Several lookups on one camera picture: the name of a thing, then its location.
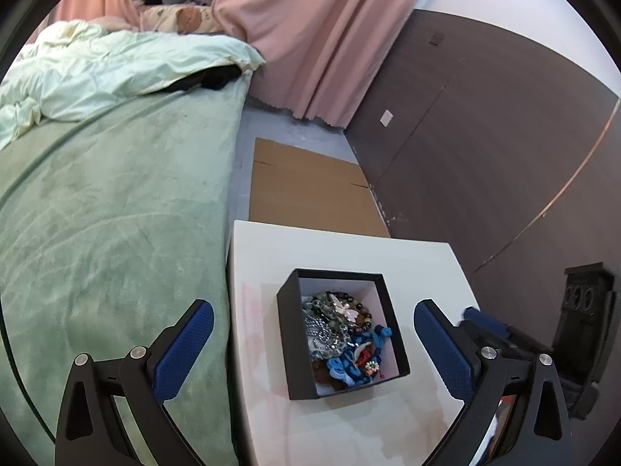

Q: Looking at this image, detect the dark multicolour bead bracelet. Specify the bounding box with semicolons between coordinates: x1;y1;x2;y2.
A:
303;292;374;333

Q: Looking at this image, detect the green plush blanket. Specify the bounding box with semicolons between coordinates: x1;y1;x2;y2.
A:
0;75;250;466

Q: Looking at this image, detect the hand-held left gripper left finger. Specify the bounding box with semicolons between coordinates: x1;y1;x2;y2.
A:
55;299;215;466

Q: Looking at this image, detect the pale green duvet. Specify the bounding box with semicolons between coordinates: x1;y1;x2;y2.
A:
0;19;267;149

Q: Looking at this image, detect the floral pillow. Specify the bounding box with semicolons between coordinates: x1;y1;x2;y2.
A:
138;2;219;35

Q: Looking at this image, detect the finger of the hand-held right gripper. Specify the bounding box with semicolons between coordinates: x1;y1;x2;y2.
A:
460;307;555;357

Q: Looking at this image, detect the black jewelry box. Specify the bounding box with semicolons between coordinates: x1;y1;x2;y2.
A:
276;268;411;401

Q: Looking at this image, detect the grey beaded bracelet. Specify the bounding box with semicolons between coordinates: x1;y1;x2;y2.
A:
303;313;350;356

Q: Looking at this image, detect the flat brown cardboard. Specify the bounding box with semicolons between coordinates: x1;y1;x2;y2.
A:
249;137;391;238

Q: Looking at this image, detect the large pink curtain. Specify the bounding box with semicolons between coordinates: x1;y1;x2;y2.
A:
211;0;454;129

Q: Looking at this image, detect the gold butterfly ornament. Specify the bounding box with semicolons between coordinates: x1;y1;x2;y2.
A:
326;292;357;323

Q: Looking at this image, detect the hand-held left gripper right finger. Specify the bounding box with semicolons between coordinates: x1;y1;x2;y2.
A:
413;299;574;466

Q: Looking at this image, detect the black cloth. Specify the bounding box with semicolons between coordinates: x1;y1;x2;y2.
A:
170;65;243;93

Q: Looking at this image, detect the blue knotted cord bracelet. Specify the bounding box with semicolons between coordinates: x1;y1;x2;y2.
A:
327;327;394;389

